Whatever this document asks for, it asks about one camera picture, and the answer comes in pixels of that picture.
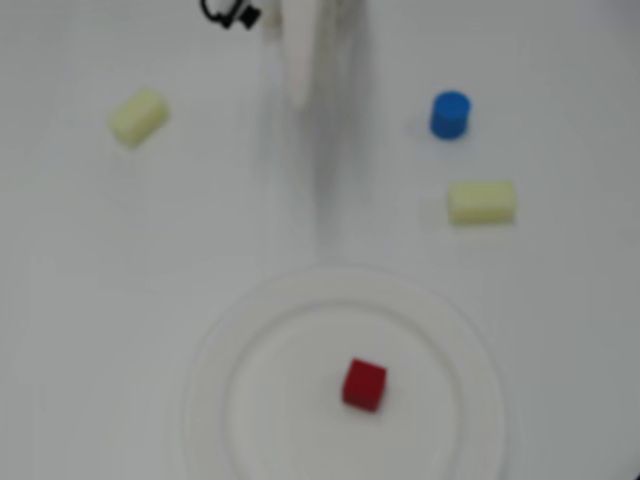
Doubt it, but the blue ridged cylinder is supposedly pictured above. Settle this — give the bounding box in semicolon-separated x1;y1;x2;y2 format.
429;89;473;142

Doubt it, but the black looped cable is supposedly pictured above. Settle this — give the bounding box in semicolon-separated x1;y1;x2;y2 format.
199;0;263;30

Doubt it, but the white round plate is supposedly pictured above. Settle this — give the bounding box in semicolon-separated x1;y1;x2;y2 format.
180;265;508;480

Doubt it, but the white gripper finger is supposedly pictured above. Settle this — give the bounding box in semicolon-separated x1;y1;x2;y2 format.
320;0;362;69
280;0;322;110

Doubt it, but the red cube block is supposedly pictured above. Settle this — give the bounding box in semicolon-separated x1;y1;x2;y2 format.
341;357;389;414

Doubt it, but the pale yellow foam block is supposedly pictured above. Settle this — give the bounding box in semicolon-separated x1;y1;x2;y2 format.
106;87;171;150
446;179;518;227

